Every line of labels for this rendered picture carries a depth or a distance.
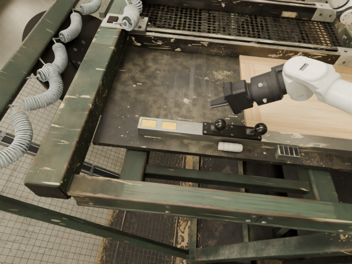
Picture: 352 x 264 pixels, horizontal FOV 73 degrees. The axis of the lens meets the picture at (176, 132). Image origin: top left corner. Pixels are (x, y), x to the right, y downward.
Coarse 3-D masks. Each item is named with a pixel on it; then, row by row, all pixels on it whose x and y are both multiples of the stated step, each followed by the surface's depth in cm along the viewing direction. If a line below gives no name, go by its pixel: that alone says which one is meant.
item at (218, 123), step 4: (216, 120) 69; (220, 120) 69; (224, 120) 69; (216, 124) 69; (220, 124) 68; (224, 124) 68; (212, 128) 79; (216, 128) 69; (220, 128) 69; (224, 128) 69
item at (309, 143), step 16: (144, 128) 80; (160, 128) 80; (176, 128) 81; (192, 128) 81; (256, 144) 82; (272, 144) 81; (288, 144) 80; (304, 144) 80; (320, 144) 80; (336, 144) 81
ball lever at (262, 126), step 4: (256, 124) 70; (260, 124) 69; (264, 124) 69; (256, 128) 69; (260, 128) 68; (264, 128) 68; (248, 132) 79; (252, 132) 76; (256, 132) 69; (260, 132) 69; (264, 132) 69
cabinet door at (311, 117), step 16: (240, 64) 106; (256, 64) 106; (272, 64) 107; (288, 96) 96; (256, 112) 90; (272, 112) 91; (288, 112) 91; (304, 112) 92; (320, 112) 92; (336, 112) 93; (272, 128) 86; (288, 128) 86; (304, 128) 87; (320, 128) 87; (336, 128) 88
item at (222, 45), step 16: (128, 32) 106; (144, 32) 105; (160, 32) 108; (176, 32) 108; (192, 32) 108; (160, 48) 111; (176, 48) 110; (192, 48) 109; (208, 48) 108; (224, 48) 108; (240, 48) 107; (256, 48) 106; (272, 48) 105; (288, 48) 106; (304, 48) 108; (320, 48) 107; (336, 48) 108; (336, 64) 109
